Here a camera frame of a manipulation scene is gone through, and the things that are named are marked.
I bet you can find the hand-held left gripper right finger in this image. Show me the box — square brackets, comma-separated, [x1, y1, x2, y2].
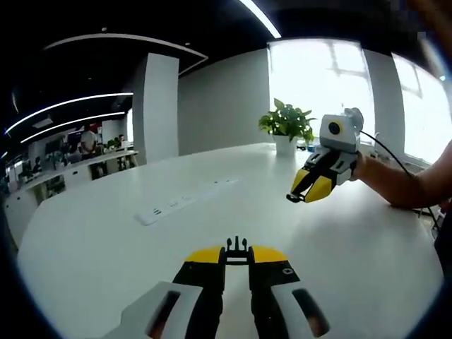
[246, 244, 332, 339]

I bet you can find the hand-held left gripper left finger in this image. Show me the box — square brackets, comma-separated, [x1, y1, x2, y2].
[119, 244, 227, 339]

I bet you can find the black plastic buckle pronged part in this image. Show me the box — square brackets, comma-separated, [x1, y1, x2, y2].
[224, 236, 249, 267]

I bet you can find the person's right hand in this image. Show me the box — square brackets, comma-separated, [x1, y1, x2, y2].
[350, 151, 381, 184]

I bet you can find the green plant in white pot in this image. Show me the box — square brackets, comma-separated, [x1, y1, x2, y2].
[258, 97, 318, 158]

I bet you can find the large bright window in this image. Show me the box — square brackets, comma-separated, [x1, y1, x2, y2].
[391, 52, 452, 165]
[267, 37, 376, 145]

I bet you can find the white power strip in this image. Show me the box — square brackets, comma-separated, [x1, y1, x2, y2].
[135, 179, 240, 226]

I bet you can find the long ceiling light strip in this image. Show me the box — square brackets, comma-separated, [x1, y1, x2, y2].
[20, 112, 127, 144]
[239, 0, 283, 39]
[4, 92, 135, 136]

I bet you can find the white office desk row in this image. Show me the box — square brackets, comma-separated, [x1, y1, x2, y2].
[6, 149, 140, 229]

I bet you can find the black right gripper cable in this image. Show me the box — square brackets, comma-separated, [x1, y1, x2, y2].
[359, 129, 444, 232]

